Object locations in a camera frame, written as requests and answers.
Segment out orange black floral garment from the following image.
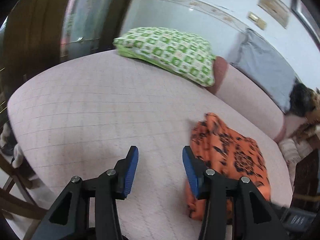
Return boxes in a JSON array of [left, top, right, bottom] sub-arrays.
[[186, 112, 272, 222]]

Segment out wooden chair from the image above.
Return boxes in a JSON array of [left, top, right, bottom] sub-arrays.
[[1, 122, 47, 239]]

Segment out beige striped cloth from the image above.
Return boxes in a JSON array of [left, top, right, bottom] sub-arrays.
[[278, 138, 313, 191]]

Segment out brown crumpled cloth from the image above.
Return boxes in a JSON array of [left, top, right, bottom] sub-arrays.
[[291, 88, 319, 143]]

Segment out pink quilted mattress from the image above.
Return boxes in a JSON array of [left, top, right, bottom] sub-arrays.
[[8, 50, 292, 239]]

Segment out pink bolster cushion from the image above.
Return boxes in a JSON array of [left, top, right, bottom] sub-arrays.
[[207, 56, 286, 142]]

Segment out dark furry cloth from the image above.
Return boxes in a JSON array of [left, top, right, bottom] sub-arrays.
[[289, 83, 317, 117]]

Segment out grey pillow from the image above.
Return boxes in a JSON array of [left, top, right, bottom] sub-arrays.
[[232, 28, 297, 113]]

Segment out green white patterned pillow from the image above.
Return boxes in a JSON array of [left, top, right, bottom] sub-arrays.
[[113, 27, 216, 87]]

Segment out wooden glass-panel door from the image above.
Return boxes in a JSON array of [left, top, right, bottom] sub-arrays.
[[1, 0, 131, 89]]

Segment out framed painting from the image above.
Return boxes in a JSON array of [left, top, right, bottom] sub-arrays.
[[291, 0, 320, 49]]

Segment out small wall plaque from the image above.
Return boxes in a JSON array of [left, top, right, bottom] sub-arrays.
[[247, 11, 267, 30]]

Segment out large framed wall plaque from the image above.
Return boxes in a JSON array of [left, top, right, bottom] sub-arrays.
[[258, 0, 290, 29]]

